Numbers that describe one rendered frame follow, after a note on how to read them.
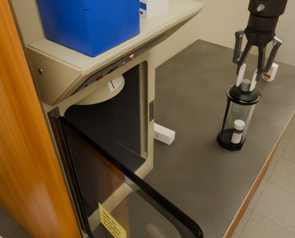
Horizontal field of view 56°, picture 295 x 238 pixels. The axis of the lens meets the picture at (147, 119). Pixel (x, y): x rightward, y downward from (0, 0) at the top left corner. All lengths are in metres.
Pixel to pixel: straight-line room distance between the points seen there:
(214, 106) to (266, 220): 1.06
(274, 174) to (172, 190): 1.54
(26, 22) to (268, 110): 1.08
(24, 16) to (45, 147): 0.18
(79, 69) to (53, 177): 0.17
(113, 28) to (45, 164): 0.21
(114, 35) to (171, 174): 0.64
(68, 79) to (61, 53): 0.04
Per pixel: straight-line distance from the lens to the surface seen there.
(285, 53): 3.63
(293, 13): 3.49
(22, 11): 0.43
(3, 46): 0.31
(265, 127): 1.21
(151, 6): 0.49
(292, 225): 2.14
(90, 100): 0.61
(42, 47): 0.42
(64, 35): 0.40
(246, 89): 0.94
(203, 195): 0.91
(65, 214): 0.52
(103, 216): 0.57
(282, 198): 2.24
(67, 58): 0.38
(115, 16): 0.38
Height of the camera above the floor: 1.68
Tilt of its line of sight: 40 degrees down
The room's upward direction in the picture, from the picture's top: straight up
